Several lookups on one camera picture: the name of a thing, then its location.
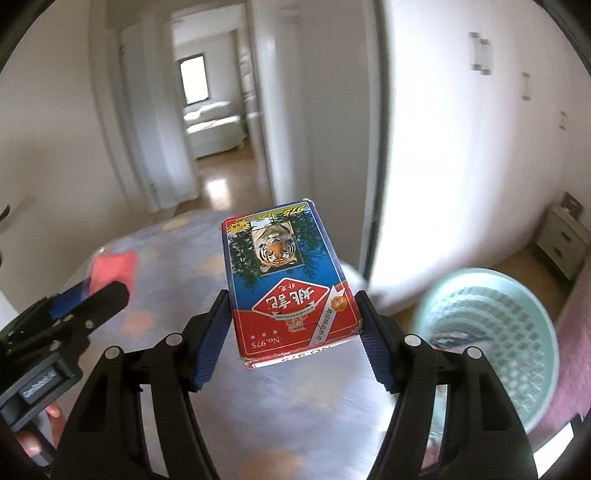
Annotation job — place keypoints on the blue red playing card box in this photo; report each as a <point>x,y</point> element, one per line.
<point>286,286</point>

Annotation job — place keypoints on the grey patterned tablecloth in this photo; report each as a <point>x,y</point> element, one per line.
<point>277,406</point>

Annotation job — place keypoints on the beige nightstand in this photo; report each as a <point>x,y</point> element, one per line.
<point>561,242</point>

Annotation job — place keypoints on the red snack packet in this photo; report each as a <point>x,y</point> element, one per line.
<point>115,267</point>

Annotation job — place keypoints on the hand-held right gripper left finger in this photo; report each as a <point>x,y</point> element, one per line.
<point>210,346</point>

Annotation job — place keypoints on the tablet with lit screen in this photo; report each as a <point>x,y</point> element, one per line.
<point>551,450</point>

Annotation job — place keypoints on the pink bedspread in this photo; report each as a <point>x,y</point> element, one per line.
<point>572,369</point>

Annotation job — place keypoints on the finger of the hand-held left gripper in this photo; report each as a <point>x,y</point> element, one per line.
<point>108,300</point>
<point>69,300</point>

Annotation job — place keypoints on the person's left hand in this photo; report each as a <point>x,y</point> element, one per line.
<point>32,443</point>

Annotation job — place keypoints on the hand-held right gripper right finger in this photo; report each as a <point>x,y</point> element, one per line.
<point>374,350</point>

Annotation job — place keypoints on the window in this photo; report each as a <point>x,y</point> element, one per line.
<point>193,78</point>

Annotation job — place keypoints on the mint green plastic basket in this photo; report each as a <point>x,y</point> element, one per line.
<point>531,332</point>

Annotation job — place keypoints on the white door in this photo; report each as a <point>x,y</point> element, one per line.
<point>157,129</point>

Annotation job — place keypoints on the white wardrobe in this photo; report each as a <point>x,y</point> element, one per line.
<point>461,161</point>

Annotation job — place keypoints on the dark picture frame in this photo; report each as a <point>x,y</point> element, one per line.
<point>571,203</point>

